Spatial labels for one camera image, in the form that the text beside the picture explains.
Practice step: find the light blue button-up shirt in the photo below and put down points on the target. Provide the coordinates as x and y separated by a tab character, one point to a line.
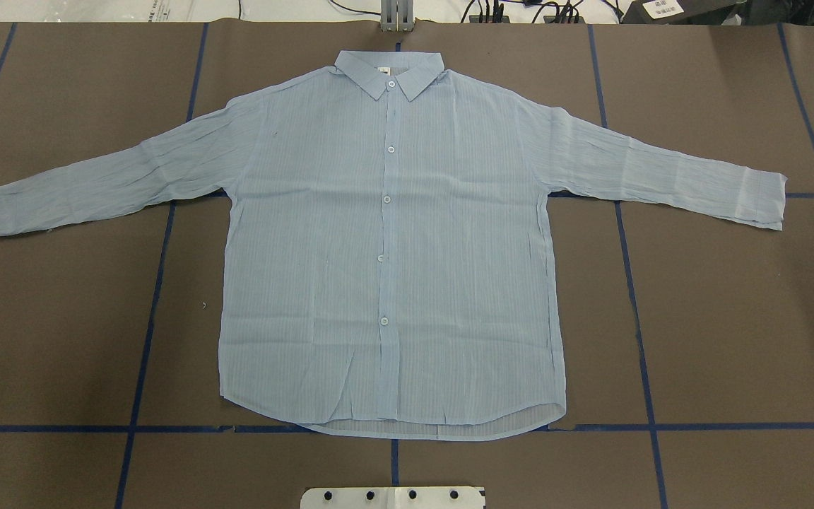
389	268

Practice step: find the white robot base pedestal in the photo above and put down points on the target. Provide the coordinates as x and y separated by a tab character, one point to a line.
395	497

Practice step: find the black device with label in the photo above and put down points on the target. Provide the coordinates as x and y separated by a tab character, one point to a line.
705	12

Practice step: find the grey aluminium frame post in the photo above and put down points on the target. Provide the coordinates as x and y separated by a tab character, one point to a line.
397	16

